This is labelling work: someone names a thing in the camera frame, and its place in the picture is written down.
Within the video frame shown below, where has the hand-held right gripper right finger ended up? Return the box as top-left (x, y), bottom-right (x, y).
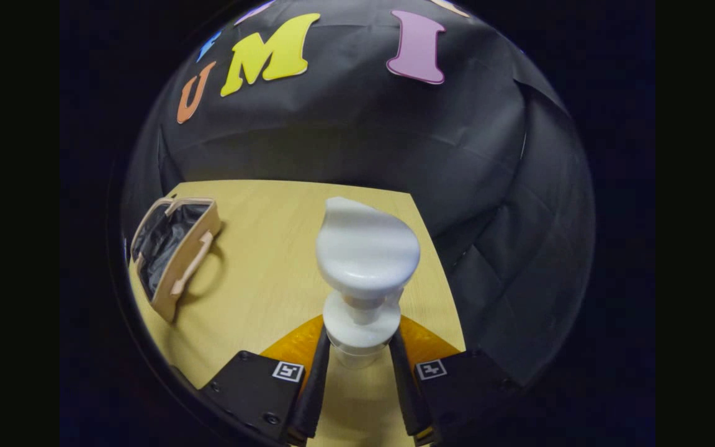
top-left (387, 314), bottom-right (521, 447)

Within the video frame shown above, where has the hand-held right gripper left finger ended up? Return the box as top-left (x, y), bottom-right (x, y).
top-left (199, 314), bottom-right (333, 447)

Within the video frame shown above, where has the white pump bottle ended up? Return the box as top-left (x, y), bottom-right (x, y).
top-left (315, 197), bottom-right (421, 370)

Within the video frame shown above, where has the beige pink suitcase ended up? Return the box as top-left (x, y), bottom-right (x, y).
top-left (130, 196), bottom-right (223, 323)

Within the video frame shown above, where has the black backdrop cloth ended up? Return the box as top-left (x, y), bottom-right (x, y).
top-left (123, 0), bottom-right (595, 386)

